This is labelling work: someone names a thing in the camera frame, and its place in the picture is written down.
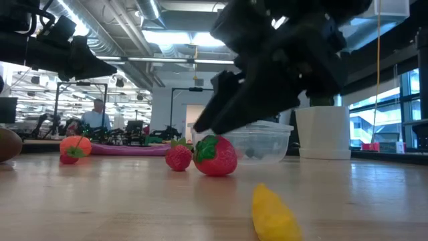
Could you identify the teal and white box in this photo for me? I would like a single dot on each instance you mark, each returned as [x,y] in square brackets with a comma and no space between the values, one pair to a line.
[391,147]

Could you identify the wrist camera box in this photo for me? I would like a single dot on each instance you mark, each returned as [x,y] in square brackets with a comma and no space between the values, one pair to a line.
[57,29]
[240,26]

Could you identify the black monitor screen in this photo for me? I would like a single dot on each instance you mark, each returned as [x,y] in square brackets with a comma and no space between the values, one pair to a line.
[7,110]

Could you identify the black vertical post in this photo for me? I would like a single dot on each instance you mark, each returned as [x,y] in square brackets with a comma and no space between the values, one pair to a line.
[422,73]

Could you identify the clear plastic tupperware container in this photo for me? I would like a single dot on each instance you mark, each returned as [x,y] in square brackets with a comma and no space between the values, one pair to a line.
[271,144]

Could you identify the long ceiling light tube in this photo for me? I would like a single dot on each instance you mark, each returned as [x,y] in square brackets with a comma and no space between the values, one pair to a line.
[160,59]

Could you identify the small red toy strawberry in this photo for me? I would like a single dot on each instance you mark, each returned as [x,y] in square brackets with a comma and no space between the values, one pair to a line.
[179,158]

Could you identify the green box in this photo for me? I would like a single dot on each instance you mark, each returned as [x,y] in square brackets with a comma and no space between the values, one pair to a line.
[154,139]

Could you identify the small black monitor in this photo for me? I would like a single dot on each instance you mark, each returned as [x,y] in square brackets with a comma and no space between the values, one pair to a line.
[134,126]

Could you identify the yellow toy banana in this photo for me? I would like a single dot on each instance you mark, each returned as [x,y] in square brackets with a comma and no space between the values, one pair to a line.
[272,217]

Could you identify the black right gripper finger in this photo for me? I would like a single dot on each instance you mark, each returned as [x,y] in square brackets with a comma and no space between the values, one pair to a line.
[261,100]
[220,93]

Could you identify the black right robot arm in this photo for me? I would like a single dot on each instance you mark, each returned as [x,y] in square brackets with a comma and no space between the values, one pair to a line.
[334,10]

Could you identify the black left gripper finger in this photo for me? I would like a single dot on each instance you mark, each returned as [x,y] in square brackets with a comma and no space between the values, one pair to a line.
[97,68]

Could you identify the white plant pot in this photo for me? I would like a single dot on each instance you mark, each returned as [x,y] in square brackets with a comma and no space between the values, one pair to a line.
[322,134]

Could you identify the orange toy fruit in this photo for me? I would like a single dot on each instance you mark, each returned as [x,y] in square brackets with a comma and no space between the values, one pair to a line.
[67,160]
[68,144]

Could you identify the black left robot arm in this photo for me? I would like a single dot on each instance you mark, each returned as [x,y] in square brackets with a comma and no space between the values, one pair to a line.
[20,50]

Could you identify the brown toy kiwi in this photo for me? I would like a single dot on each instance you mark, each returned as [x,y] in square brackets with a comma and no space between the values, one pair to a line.
[8,145]

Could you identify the grey square wall vent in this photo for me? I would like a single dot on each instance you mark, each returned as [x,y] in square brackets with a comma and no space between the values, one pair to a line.
[199,82]

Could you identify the black background robot arm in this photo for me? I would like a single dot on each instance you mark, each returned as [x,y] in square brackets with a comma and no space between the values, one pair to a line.
[168,134]

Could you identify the large red toy strawberry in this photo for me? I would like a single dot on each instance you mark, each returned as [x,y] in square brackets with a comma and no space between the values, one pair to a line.
[217,162]

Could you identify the person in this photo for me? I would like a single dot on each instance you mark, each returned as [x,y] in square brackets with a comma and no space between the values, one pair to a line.
[96,118]

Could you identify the tall green cactus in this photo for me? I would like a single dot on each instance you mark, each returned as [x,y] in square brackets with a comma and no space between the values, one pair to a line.
[321,101]

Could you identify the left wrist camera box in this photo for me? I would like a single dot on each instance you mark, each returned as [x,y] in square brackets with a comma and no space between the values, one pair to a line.
[57,29]

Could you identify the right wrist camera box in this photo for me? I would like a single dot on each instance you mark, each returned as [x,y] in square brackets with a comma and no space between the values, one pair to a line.
[240,26]

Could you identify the black metal frame rig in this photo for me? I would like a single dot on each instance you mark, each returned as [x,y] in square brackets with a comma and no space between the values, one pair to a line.
[83,83]
[194,89]

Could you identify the red box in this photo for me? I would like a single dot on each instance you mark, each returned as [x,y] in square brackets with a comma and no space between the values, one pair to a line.
[369,147]

